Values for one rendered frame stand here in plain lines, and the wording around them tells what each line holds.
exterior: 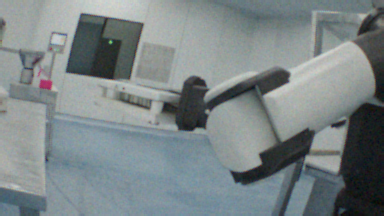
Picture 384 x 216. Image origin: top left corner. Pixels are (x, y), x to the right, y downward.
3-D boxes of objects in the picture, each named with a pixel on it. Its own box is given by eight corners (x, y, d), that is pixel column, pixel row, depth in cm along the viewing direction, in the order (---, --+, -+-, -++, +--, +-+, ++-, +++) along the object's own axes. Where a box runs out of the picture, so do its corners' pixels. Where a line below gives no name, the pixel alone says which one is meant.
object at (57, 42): (40, 85, 332) (52, 30, 328) (40, 84, 341) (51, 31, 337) (56, 88, 344) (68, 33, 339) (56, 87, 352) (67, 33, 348)
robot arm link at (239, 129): (243, 167, 60) (214, 195, 42) (219, 113, 61) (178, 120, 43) (295, 140, 57) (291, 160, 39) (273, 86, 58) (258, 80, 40)
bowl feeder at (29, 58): (12, 82, 294) (19, 48, 292) (14, 79, 325) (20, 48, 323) (48, 88, 318) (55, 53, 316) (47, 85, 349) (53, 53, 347)
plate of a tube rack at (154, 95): (96, 85, 95) (97, 78, 94) (152, 93, 114) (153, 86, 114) (158, 101, 80) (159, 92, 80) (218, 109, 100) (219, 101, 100)
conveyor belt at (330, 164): (336, 176, 152) (338, 167, 152) (304, 165, 173) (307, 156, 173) (395, 166, 228) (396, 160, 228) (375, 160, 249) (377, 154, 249)
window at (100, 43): (65, 72, 575) (80, 12, 567) (65, 72, 576) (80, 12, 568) (129, 82, 644) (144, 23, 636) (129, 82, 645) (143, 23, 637)
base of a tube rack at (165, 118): (93, 103, 95) (94, 94, 95) (149, 109, 115) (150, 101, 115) (154, 124, 81) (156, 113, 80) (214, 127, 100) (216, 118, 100)
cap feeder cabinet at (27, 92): (3, 153, 285) (9, 83, 279) (6, 140, 334) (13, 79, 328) (51, 163, 316) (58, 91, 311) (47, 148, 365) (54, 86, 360)
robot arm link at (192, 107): (178, 72, 79) (219, 81, 71) (207, 78, 86) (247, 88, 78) (165, 129, 80) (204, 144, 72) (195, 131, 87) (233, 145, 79)
